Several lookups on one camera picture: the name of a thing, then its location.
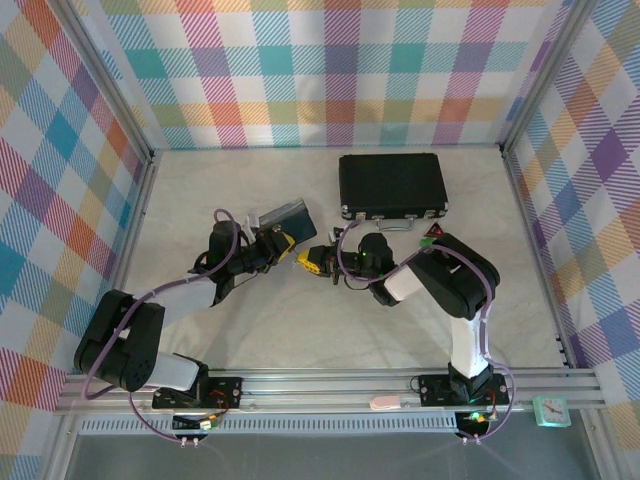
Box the starry night painted tin box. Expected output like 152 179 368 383
257 198 319 247

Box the small mint green clock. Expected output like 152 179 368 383
532 394 573 429

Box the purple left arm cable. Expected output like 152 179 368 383
81 208 242 446

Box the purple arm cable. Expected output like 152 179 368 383
81 208 242 446
336 221 517 445

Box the black briefcase with metal handle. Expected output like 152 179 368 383
337 152 450 234

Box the aluminium frame rail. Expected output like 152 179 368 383
54 367 609 416

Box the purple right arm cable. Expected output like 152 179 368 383
336 221 517 445

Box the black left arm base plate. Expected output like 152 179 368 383
151 375 245 412

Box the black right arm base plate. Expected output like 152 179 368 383
417 372 511 407

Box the grey slotted cable duct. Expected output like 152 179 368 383
79 412 459 435

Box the aluminium frame post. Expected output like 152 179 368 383
62 0 156 159
498 0 604 157

